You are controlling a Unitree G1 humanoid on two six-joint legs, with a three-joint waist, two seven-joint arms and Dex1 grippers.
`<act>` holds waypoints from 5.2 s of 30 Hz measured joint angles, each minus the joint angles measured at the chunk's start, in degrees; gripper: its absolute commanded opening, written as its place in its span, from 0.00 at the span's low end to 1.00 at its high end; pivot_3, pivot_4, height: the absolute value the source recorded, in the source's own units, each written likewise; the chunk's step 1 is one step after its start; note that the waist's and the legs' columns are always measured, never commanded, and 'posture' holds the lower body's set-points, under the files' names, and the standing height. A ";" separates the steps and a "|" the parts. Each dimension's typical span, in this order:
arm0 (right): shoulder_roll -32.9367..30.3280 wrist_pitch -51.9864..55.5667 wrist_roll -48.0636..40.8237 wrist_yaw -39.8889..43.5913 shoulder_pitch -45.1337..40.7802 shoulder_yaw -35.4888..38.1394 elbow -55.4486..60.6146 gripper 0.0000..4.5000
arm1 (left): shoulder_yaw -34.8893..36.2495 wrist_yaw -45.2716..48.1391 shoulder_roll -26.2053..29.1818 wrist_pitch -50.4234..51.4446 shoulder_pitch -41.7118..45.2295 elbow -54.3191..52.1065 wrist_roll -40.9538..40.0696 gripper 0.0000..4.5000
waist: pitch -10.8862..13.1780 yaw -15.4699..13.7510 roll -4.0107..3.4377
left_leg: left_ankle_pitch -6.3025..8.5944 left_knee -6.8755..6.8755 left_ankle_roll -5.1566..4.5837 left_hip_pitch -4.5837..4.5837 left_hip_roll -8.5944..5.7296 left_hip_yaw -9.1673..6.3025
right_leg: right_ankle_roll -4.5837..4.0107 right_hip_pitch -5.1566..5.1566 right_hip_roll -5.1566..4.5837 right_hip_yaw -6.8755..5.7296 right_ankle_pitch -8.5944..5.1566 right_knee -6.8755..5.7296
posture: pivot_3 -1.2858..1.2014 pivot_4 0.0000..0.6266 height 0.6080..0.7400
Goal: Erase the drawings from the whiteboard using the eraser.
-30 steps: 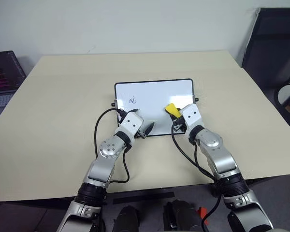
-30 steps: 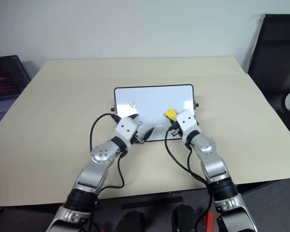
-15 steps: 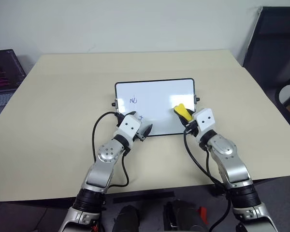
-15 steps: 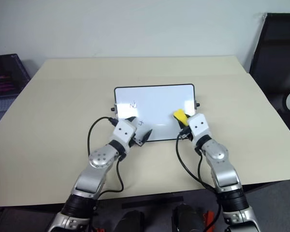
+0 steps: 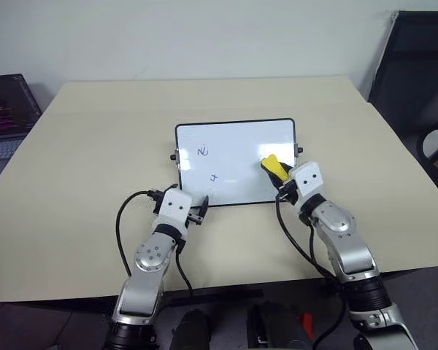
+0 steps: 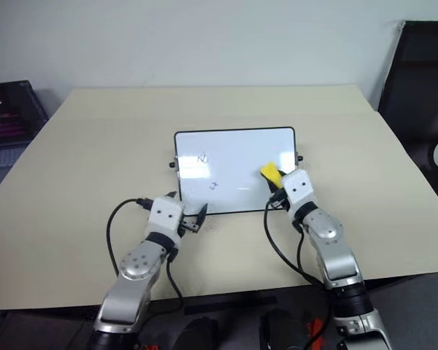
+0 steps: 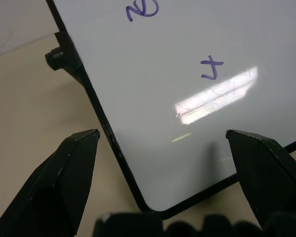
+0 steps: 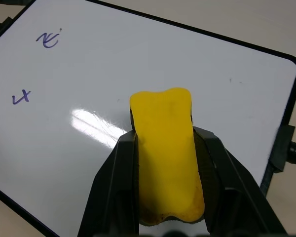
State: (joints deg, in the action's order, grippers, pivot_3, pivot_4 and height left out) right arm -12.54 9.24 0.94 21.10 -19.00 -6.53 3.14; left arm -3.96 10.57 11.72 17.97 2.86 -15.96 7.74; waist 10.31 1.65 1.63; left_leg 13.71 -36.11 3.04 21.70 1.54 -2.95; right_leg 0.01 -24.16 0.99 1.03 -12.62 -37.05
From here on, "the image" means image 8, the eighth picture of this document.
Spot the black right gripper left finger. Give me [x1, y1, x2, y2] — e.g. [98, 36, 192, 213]
[77, 128, 142, 237]

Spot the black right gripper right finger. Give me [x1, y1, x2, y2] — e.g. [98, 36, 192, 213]
[192, 126, 289, 237]

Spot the yellow whiteboard eraser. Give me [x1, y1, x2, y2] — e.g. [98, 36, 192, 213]
[129, 86, 205, 226]

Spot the black-framed whiteboard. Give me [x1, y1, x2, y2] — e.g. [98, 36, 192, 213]
[0, 0, 296, 237]

